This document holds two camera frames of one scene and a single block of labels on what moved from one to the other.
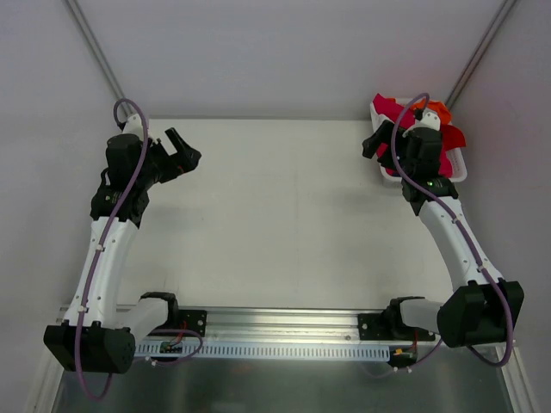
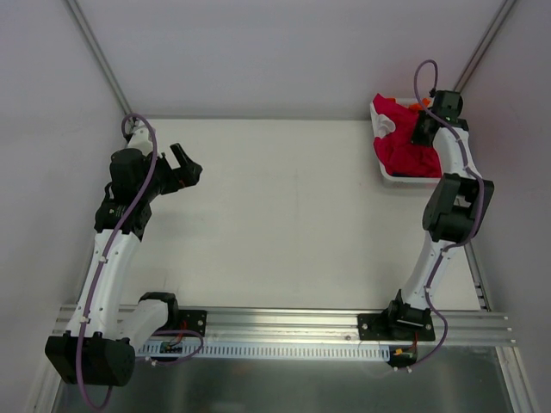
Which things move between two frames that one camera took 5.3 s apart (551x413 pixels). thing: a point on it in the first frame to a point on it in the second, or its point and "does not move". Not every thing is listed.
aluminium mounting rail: [287, 324] does not move
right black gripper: [388, 144] to [422, 132]
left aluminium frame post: [94, 45] does not move
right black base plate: [381, 327] does not move
